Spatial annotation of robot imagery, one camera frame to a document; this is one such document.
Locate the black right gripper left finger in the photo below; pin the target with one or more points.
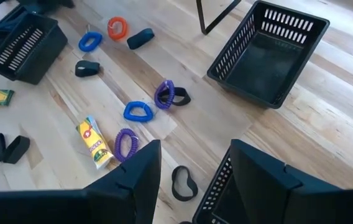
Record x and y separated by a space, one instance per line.
126 196

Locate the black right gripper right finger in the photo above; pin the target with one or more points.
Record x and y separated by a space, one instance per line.
263 193

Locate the purple coil wristband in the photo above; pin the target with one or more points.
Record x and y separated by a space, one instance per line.
171 90
118 146

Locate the blue coil wristband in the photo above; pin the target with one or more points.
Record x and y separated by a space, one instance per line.
126 113
81 43

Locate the orange coil wristband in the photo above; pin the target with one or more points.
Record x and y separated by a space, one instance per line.
110 29

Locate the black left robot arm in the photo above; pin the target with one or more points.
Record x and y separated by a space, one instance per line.
46 3

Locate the black plastic slotted basket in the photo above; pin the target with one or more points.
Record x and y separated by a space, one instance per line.
263 68
39 59
217 193

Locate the wooden shelf riser black legs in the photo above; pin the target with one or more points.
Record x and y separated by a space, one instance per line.
201 15

